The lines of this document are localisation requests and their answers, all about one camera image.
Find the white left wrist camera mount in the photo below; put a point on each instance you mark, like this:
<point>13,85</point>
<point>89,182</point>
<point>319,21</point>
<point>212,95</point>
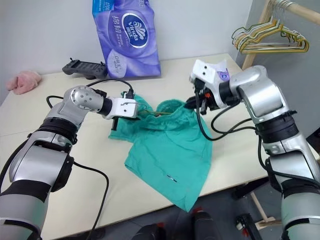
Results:
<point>125,110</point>

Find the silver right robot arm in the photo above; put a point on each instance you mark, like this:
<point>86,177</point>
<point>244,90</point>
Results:
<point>262,92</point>

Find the wooden clothes rack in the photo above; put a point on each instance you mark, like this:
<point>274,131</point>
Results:
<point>305,11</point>

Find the black game controller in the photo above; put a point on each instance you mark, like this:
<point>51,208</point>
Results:
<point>85,68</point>

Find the dark box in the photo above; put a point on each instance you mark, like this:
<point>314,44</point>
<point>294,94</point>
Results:
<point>313,140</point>

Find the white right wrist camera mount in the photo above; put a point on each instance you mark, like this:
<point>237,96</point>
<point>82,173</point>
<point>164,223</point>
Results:
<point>207,72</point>

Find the wooden rack foot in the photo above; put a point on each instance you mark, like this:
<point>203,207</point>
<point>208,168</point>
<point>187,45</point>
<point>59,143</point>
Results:
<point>262,212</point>

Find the white purple tissue packet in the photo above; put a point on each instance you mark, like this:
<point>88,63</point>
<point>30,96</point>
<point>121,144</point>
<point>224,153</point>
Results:
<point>222,73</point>

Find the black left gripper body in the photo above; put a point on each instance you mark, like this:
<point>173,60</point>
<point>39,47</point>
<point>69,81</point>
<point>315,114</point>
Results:
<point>115,123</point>

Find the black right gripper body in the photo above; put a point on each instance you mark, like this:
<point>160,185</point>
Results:
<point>205,96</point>

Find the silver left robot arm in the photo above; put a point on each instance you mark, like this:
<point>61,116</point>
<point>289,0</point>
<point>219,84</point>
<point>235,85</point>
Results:
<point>82,98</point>

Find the black red clamp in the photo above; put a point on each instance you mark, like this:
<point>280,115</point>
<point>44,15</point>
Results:
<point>247,227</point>

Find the black table bracket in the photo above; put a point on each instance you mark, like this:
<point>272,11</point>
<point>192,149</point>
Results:
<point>241,191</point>

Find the dark rounded shape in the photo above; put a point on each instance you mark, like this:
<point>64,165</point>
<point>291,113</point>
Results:
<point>203,225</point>
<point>152,232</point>

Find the purple tissue paper pack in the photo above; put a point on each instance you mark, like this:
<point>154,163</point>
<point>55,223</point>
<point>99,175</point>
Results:
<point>130,37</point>

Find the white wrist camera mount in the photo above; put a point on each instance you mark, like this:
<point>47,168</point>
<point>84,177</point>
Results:
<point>125,110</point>
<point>207,72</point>

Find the pink plush cloth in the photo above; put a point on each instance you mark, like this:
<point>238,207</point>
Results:
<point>23,81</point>

